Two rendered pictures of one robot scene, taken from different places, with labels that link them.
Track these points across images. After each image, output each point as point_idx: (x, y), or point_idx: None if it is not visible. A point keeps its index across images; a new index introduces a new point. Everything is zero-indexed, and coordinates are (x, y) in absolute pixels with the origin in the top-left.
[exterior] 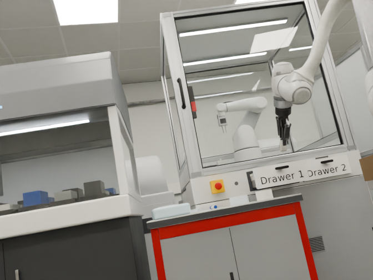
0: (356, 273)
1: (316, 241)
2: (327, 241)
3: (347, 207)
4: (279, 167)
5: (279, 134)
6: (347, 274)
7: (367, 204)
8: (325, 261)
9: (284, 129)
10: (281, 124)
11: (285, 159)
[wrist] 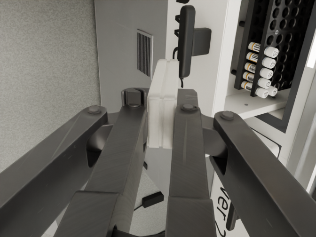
0: (119, 94)
1: (146, 60)
2: (144, 82)
3: (171, 158)
4: (183, 28)
5: (200, 122)
6: (119, 81)
7: (168, 192)
8: (129, 58)
9: (18, 184)
10: (57, 229)
11: (315, 112)
